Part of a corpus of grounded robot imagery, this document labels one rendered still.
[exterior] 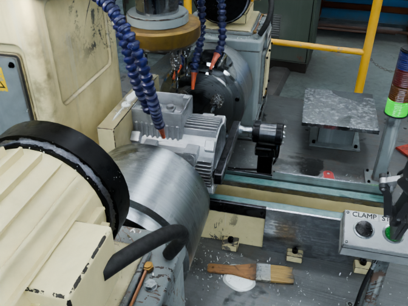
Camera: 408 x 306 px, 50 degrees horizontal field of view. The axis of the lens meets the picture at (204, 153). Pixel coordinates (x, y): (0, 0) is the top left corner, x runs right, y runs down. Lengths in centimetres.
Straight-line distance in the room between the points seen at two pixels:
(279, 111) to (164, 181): 105
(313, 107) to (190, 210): 86
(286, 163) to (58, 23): 83
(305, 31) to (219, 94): 288
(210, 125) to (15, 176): 63
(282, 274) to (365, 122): 64
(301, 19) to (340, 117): 259
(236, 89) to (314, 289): 55
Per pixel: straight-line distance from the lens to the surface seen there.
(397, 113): 131
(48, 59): 94
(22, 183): 46
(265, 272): 108
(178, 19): 92
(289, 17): 405
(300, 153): 151
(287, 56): 416
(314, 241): 110
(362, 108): 159
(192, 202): 80
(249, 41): 140
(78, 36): 106
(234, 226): 111
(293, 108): 179
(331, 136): 156
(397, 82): 128
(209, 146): 98
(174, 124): 100
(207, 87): 123
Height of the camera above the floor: 161
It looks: 33 degrees down
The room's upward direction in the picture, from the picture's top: straight up
